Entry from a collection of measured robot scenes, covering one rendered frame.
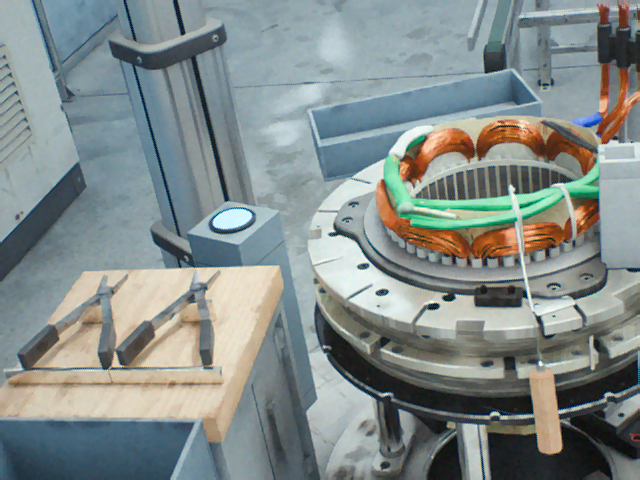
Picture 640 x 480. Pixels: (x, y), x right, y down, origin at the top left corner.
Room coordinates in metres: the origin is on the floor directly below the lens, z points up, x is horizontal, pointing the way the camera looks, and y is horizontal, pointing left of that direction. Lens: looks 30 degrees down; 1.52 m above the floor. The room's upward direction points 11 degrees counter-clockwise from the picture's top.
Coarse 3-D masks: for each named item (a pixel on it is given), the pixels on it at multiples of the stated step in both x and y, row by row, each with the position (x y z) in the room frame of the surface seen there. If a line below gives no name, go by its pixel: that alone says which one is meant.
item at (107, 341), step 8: (104, 328) 0.66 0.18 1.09; (112, 328) 0.66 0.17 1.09; (104, 336) 0.64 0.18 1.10; (112, 336) 0.65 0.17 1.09; (104, 344) 0.63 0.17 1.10; (112, 344) 0.64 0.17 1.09; (104, 352) 0.62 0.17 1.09; (112, 352) 0.64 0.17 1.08; (104, 360) 0.62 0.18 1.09; (112, 360) 0.63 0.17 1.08
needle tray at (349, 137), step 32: (384, 96) 1.09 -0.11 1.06; (416, 96) 1.09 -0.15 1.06; (448, 96) 1.09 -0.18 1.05; (480, 96) 1.09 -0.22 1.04; (512, 96) 1.09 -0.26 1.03; (320, 128) 1.08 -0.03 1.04; (352, 128) 1.08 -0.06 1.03; (384, 128) 1.08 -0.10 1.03; (320, 160) 0.99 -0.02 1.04; (352, 160) 0.98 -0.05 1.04
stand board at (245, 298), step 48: (96, 288) 0.77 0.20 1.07; (144, 288) 0.75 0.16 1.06; (240, 288) 0.72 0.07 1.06; (96, 336) 0.69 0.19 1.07; (192, 336) 0.67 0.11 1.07; (240, 336) 0.65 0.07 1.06; (48, 384) 0.64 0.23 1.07; (96, 384) 0.63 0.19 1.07; (144, 384) 0.62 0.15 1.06; (240, 384) 0.61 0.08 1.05
